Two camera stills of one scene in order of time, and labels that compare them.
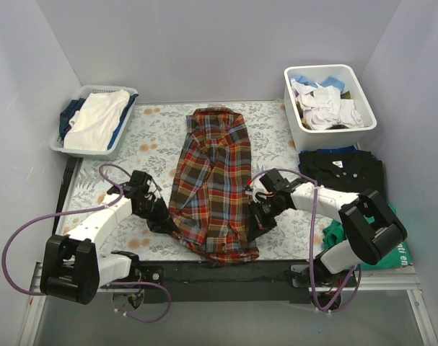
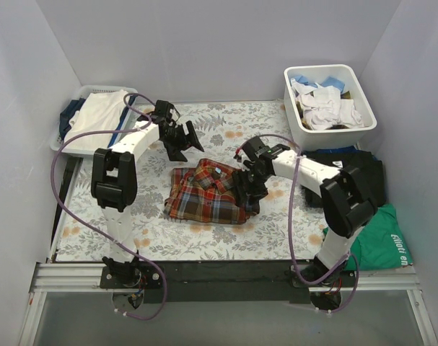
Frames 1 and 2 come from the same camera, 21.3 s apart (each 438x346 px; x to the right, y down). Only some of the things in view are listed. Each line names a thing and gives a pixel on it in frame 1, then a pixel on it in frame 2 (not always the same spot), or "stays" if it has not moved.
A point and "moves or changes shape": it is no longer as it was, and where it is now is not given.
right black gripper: (261, 217) → (251, 186)
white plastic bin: (326, 107) stays
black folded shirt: (348, 171) stays
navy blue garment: (74, 105) stays
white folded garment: (91, 127) stays
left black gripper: (158, 215) → (182, 139)
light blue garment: (327, 81) stays
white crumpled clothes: (322, 107) stays
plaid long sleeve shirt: (209, 203) moves or changes shape
